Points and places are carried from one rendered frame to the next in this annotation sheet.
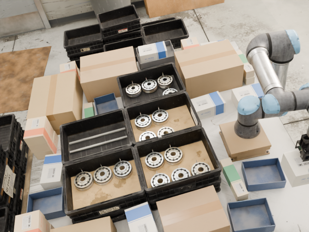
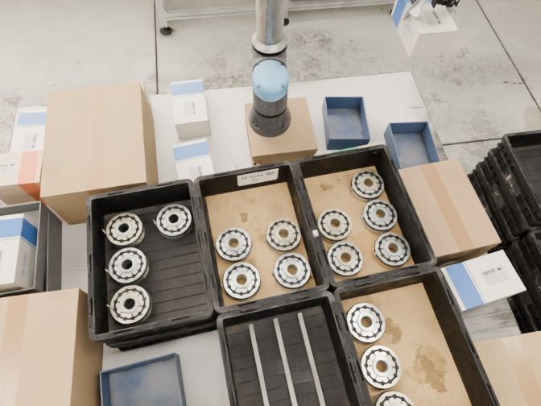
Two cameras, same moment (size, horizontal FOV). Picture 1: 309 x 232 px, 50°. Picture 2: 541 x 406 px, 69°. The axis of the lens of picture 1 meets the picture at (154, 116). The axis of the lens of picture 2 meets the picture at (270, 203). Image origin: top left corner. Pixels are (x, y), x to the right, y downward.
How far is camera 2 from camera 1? 148 cm
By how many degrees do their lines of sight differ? 53
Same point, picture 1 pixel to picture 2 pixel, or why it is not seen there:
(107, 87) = (85, 386)
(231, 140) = (289, 144)
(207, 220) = (455, 184)
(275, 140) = not seen: hidden behind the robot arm
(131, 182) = (387, 306)
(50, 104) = not seen: outside the picture
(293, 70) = not seen: hidden behind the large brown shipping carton
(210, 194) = (410, 175)
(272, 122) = (245, 97)
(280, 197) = (373, 115)
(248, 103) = (273, 75)
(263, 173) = (336, 125)
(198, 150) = (320, 186)
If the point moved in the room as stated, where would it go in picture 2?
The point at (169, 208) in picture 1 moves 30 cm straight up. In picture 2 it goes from (442, 236) to (498, 186)
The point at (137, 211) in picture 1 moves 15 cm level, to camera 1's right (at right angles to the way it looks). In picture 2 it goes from (460, 286) to (442, 234)
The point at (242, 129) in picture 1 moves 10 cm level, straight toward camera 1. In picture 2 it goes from (284, 118) to (312, 124)
